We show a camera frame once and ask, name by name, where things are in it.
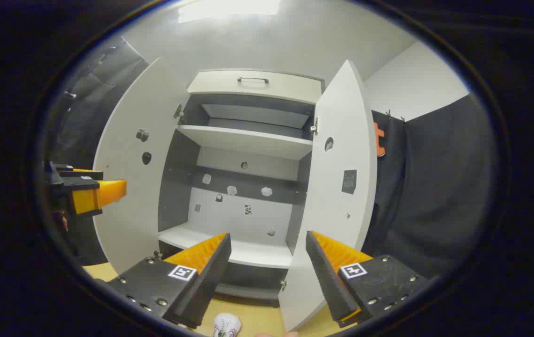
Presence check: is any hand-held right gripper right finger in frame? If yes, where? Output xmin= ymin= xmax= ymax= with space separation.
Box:
xmin=306 ymin=230 xmax=429 ymax=328

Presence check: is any white striped shoe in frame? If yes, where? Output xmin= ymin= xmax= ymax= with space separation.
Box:
xmin=213 ymin=313 xmax=241 ymax=337

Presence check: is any white cabinet drawer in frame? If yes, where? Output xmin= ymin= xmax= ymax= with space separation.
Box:
xmin=187 ymin=70 xmax=323 ymax=104

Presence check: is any white cabinet shelf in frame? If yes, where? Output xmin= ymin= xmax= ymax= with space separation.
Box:
xmin=176 ymin=125 xmax=313 ymax=161
xmin=158 ymin=222 xmax=293 ymax=269

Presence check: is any ceiling light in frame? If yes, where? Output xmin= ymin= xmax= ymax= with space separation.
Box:
xmin=178 ymin=0 xmax=281 ymax=24

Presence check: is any white cabinet door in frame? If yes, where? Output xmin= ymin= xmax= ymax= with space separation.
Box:
xmin=278 ymin=59 xmax=379 ymax=333
xmin=93 ymin=57 xmax=188 ymax=274

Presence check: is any white shoe cabinet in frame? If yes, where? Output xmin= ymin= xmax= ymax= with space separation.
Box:
xmin=157 ymin=69 xmax=326 ymax=300

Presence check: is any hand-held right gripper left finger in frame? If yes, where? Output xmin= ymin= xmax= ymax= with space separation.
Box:
xmin=107 ymin=233 xmax=232 ymax=329

